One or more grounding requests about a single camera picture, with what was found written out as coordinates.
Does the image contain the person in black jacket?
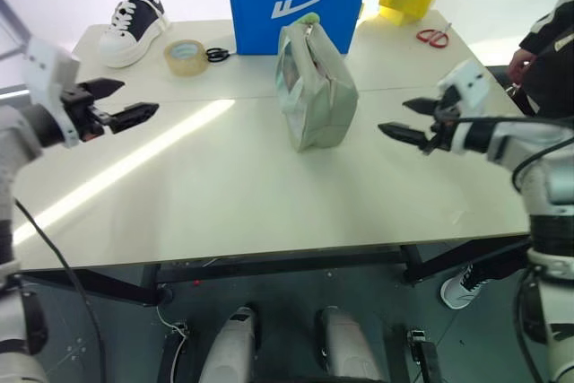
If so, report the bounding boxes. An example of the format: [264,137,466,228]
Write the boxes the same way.
[507,0,574,118]

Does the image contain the silver left robot leg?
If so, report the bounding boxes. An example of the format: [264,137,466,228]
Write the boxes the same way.
[197,306,259,383]

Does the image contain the roll of clear packing tape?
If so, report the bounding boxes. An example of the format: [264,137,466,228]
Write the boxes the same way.
[163,38,210,77]

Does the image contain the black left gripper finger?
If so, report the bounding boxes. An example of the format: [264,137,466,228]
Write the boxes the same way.
[92,102,161,135]
[78,78,126,100]

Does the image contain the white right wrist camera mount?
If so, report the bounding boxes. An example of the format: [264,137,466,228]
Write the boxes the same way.
[437,58,491,118]

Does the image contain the black and white sneaker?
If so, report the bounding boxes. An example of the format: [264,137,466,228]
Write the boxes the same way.
[96,0,171,69]

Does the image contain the pale green fabric bag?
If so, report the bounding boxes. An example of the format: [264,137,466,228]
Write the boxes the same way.
[274,22,360,153]

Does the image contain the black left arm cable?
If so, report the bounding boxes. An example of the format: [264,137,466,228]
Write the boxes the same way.
[13,197,109,383]

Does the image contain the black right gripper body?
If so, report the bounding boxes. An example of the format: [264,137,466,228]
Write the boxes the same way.
[421,86,464,155]

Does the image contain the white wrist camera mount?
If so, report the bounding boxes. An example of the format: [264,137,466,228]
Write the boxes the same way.
[437,58,491,118]
[22,37,81,149]

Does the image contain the silver right robot leg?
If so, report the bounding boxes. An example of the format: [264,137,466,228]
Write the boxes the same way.
[315,306,382,383]

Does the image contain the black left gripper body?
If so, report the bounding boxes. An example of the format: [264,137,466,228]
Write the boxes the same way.
[59,88,111,142]

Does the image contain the black table frame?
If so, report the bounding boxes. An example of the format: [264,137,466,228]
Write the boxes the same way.
[17,238,533,309]

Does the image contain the red-handled scissors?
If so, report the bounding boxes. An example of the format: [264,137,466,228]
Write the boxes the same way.
[416,22,453,48]

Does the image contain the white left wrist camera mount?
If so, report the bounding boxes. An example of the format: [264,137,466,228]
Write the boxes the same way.
[22,37,81,149]

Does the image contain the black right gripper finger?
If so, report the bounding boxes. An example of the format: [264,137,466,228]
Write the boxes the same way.
[378,121,432,150]
[402,96,445,118]

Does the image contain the silver robot leg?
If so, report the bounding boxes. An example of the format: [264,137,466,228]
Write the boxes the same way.
[197,306,259,383]
[315,306,382,383]

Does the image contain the white shoe of person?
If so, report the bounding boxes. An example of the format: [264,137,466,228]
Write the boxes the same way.
[439,261,492,310]

